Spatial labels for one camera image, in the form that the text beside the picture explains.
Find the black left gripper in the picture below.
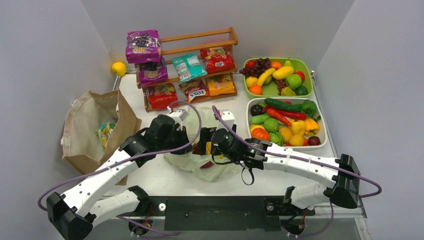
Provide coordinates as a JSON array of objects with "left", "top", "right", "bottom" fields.
[{"left": 157, "top": 125, "right": 194, "bottom": 155}]

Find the pale green plastic grocery bag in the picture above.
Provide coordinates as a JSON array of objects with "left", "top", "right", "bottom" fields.
[{"left": 163, "top": 107, "right": 240, "bottom": 182}]

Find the green Fox's candy bag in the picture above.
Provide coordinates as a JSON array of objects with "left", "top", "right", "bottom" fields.
[{"left": 95, "top": 119, "right": 117, "bottom": 150}]

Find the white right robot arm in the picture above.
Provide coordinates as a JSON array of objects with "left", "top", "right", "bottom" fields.
[{"left": 198, "top": 127, "right": 360, "bottom": 215}]

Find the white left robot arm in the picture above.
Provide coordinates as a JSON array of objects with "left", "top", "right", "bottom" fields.
[{"left": 46, "top": 110, "right": 193, "bottom": 240}]

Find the red candy bag bottom shelf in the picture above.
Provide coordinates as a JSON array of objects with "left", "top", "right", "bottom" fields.
[{"left": 146, "top": 83, "right": 178, "bottom": 110}]

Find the red candy bag shelf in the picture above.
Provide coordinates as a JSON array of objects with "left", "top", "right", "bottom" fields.
[
  {"left": 200, "top": 46, "right": 235, "bottom": 74},
  {"left": 146, "top": 83, "right": 178, "bottom": 110}
]

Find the red Fox's candy bag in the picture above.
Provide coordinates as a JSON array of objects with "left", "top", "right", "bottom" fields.
[{"left": 179, "top": 79, "right": 210, "bottom": 103}]

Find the orange candy bag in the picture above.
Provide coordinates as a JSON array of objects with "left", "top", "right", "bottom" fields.
[{"left": 206, "top": 74, "right": 236, "bottom": 96}]

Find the purple candy bag middle shelf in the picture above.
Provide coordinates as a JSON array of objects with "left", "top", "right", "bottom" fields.
[{"left": 137, "top": 58, "right": 169, "bottom": 87}]

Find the brown paper bag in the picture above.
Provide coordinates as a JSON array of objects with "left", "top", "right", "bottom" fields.
[{"left": 61, "top": 90, "right": 142, "bottom": 175}]

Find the red candy bag middle shelf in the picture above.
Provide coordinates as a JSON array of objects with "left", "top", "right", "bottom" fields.
[{"left": 200, "top": 46, "right": 235, "bottom": 74}]

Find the purple grape candy bag top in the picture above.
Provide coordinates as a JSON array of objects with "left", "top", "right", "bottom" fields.
[{"left": 125, "top": 29, "right": 162, "bottom": 64}]

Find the orange toy pumpkin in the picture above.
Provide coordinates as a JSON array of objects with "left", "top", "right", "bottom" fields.
[{"left": 251, "top": 127, "right": 271, "bottom": 141}]

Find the light green toy gourd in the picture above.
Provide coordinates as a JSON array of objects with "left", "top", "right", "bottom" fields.
[{"left": 249, "top": 114, "right": 271, "bottom": 125}]

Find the dark toy eggplant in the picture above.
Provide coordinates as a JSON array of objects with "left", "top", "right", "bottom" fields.
[{"left": 249, "top": 104, "right": 263, "bottom": 117}]

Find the light green toy cabbage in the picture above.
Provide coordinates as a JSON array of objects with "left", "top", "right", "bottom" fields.
[{"left": 263, "top": 117, "right": 280, "bottom": 133}]

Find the green striped toy melon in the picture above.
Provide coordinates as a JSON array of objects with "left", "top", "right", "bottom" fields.
[{"left": 269, "top": 132, "right": 284, "bottom": 146}]

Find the orange toy fruit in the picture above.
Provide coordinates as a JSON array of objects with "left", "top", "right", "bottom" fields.
[{"left": 248, "top": 85, "right": 263, "bottom": 95}]

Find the red toy chili pepper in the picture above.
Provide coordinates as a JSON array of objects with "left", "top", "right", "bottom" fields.
[{"left": 262, "top": 108, "right": 307, "bottom": 126}]

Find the green toy cucumber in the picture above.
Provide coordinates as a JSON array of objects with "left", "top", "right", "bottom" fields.
[{"left": 264, "top": 98, "right": 301, "bottom": 113}]

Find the teal white snack packet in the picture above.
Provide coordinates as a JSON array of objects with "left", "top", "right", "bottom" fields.
[{"left": 171, "top": 53, "right": 208, "bottom": 83}]

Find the white vegetable basket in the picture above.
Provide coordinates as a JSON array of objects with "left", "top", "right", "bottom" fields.
[{"left": 246, "top": 97, "right": 328, "bottom": 151}]

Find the green fruit basket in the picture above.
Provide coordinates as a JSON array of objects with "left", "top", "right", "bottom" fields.
[{"left": 243, "top": 57, "right": 314, "bottom": 99}]

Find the wooden snack shelf rack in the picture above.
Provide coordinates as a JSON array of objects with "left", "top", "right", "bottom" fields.
[{"left": 126, "top": 27, "right": 238, "bottom": 112}]

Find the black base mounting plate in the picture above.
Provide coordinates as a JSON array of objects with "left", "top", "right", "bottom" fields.
[{"left": 126, "top": 195, "right": 315, "bottom": 231}]

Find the dark red grape bunch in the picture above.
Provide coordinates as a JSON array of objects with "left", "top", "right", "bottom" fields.
[{"left": 239, "top": 58, "right": 271, "bottom": 78}]

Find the green bell pepper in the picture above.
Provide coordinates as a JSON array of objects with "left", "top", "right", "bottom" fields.
[{"left": 300, "top": 99, "right": 318, "bottom": 118}]

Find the green apple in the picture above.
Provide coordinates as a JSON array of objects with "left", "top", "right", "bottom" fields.
[{"left": 285, "top": 74, "right": 303, "bottom": 90}]

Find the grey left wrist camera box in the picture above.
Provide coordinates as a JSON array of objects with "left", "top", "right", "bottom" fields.
[{"left": 168, "top": 109, "right": 188, "bottom": 130}]

